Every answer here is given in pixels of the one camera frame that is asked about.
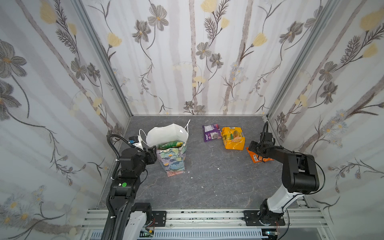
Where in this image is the orange chips packet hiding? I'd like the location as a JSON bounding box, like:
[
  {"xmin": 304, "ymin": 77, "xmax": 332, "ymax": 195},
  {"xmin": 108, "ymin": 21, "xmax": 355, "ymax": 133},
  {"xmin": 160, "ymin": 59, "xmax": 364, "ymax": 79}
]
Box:
[{"xmin": 246, "ymin": 148, "xmax": 273, "ymax": 163}]

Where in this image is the floral white paper bag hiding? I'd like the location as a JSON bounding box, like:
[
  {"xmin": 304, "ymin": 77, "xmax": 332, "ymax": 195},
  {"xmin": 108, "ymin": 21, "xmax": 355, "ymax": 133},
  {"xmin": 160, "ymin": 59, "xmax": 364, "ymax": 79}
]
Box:
[{"xmin": 139, "ymin": 124, "xmax": 189, "ymax": 177}]

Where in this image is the green yellow Fox's candy packet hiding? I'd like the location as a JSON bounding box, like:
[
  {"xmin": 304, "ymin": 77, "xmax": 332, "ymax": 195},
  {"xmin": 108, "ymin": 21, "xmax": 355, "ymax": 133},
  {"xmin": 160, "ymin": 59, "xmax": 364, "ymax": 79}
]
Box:
[{"xmin": 158, "ymin": 141, "xmax": 184, "ymax": 150}]

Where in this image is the yellow mango gummy packet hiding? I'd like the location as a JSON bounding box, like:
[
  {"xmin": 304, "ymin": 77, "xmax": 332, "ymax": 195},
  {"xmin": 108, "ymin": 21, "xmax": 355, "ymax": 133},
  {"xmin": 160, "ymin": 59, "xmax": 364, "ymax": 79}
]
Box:
[{"xmin": 221, "ymin": 127, "xmax": 246, "ymax": 151}]

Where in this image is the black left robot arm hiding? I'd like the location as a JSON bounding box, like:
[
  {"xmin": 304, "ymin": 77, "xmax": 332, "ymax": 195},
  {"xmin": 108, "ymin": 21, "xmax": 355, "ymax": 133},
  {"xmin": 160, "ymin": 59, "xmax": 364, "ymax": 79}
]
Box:
[{"xmin": 101, "ymin": 134, "xmax": 157, "ymax": 240}]

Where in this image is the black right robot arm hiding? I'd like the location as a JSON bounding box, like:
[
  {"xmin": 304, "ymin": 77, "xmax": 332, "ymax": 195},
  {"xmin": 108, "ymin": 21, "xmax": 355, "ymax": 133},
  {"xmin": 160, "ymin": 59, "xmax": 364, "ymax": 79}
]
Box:
[{"xmin": 248, "ymin": 122, "xmax": 326, "ymax": 226}]

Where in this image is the purple snack packet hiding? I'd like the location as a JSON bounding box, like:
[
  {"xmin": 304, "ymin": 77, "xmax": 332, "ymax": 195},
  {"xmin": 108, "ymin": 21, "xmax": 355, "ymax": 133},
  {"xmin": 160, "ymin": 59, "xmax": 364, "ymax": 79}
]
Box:
[{"xmin": 203, "ymin": 124, "xmax": 222, "ymax": 142}]

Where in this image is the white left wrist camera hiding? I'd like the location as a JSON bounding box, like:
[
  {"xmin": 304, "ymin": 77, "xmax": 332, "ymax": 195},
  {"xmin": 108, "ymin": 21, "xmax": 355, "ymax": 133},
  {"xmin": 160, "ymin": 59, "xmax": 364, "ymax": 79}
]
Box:
[{"xmin": 129, "ymin": 136, "xmax": 143, "ymax": 150}]

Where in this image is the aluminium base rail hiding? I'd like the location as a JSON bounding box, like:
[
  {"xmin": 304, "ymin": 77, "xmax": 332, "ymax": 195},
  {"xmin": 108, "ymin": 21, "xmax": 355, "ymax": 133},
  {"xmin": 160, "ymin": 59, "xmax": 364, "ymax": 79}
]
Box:
[{"xmin": 78, "ymin": 208, "xmax": 331, "ymax": 240}]

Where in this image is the white cable duct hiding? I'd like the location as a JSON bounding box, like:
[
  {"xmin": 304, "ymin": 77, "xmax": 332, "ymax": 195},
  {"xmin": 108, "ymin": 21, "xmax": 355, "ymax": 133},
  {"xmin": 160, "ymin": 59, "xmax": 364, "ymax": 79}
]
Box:
[{"xmin": 152, "ymin": 229, "xmax": 269, "ymax": 240}]

